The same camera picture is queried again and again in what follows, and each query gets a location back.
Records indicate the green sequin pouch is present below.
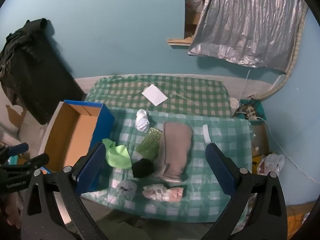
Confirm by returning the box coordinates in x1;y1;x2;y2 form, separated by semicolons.
135;127;163;160

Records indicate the dark green checkered cloth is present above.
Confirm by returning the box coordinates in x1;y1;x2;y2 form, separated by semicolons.
86;75;230;118

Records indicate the brown cardboard box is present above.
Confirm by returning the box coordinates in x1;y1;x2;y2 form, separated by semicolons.
251;124;270;155

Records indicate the white sock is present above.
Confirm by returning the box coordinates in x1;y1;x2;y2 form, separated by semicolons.
135;109;150;132

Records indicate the silver foil curtain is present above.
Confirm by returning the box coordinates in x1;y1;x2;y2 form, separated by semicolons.
188;0;304;74

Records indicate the bright green cloth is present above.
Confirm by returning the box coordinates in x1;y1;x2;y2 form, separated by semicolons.
102;138;132;169

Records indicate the black rolled sock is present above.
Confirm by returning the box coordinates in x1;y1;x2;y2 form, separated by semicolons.
132;158;155;178

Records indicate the dark clothes pile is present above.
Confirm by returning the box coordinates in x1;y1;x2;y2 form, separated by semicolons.
0;17;48;100

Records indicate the white plastic bag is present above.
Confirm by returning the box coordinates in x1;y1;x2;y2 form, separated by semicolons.
257;154;285;177

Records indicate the orange object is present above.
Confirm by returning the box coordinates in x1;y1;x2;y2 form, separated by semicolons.
286;205;313;238

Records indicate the wooden window sill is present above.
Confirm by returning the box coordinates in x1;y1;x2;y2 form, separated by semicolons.
167;36;194;47

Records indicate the white paper sheet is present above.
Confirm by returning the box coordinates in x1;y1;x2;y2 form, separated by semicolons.
142;84;168;106

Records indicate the grey rolled sock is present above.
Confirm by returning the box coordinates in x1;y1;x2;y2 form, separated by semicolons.
117;180;138;196

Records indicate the small white strip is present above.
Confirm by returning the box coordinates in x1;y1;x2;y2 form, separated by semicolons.
202;124;212;144

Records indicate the taupe cloth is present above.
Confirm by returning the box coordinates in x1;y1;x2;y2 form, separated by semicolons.
156;122;194;183

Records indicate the teal cloth with power strip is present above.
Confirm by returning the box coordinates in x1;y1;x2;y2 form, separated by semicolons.
237;99;265;121

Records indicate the light green checkered cloth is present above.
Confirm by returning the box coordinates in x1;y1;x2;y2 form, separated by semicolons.
82;107;253;224

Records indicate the blue cardboard box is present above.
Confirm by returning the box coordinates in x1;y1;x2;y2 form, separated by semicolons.
44;100;115;198

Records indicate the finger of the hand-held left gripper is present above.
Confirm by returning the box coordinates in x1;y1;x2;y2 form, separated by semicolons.
0;153;50;178
0;143;29;164

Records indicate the beige patterned band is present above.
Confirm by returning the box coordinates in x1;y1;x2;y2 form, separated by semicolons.
260;4;309;99

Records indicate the white cable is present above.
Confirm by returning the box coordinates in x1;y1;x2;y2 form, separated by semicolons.
255;116;319;182

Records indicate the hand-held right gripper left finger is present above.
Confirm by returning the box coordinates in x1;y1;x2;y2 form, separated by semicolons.
21;142;110;240

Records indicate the person's dark green clothing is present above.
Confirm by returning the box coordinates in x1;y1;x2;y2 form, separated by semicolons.
95;215;213;240

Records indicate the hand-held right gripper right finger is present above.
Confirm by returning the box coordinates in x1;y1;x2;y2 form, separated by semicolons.
200;142;288;240

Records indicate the white and pink cloth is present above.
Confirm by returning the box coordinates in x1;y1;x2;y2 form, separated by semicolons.
142;184;185;202

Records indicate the white cup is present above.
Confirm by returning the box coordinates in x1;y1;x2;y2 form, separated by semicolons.
229;97;240;117

